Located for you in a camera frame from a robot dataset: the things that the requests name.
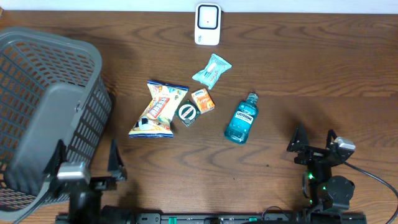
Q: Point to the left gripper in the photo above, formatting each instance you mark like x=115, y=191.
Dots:
x=114, y=167

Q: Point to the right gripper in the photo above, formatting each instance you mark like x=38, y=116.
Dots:
x=312, y=154

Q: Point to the blue mouthwash bottle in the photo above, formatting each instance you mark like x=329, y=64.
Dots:
x=240, y=125

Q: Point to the yellow snack bag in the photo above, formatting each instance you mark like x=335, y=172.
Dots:
x=155, y=121

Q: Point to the small green box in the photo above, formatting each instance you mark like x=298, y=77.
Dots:
x=187, y=112

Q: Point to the small orange box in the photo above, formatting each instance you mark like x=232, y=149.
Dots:
x=203, y=100

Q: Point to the teal tissue packet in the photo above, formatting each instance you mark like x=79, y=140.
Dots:
x=212, y=72

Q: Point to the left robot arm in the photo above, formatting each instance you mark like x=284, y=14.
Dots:
x=85, y=192

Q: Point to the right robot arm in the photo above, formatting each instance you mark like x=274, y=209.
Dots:
x=328, y=192

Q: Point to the white barcode scanner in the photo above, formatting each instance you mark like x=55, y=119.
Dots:
x=207, y=24

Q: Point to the grey plastic basket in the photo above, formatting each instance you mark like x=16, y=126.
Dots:
x=51, y=91

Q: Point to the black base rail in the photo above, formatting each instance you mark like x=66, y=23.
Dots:
x=155, y=218

